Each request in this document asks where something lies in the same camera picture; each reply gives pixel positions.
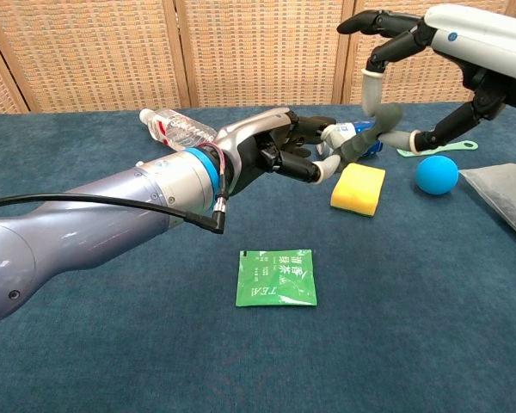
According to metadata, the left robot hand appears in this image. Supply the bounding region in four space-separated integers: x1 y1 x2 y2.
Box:
212 108 350 200

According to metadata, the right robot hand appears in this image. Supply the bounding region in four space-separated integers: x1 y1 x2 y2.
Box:
336 3 516 155

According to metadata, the clear plastic water bottle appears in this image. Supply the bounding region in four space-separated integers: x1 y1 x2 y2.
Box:
138 108 218 152

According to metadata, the woven bamboo folding screen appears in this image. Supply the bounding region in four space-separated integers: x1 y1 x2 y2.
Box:
0 0 516 118

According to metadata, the blue and white drink can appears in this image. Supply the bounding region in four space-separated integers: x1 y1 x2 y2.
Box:
316 120 387 161

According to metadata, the yellow sponge block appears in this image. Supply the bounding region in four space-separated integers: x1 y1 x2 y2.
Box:
329 162 387 219

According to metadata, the light green plastic brush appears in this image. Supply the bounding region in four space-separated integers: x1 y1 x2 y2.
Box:
396 139 479 158

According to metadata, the green tea packet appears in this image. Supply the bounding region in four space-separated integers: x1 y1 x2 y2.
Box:
234 248 318 309

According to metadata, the blue foam ball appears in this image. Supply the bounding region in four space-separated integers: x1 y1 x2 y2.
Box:
415 155 460 196

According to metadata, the grey powder bag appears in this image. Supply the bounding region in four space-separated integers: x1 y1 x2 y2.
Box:
458 159 516 250

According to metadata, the blue carpet table cover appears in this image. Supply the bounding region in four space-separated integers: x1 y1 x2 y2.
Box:
0 101 516 413

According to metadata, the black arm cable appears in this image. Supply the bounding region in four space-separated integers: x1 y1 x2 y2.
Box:
0 193 227 236

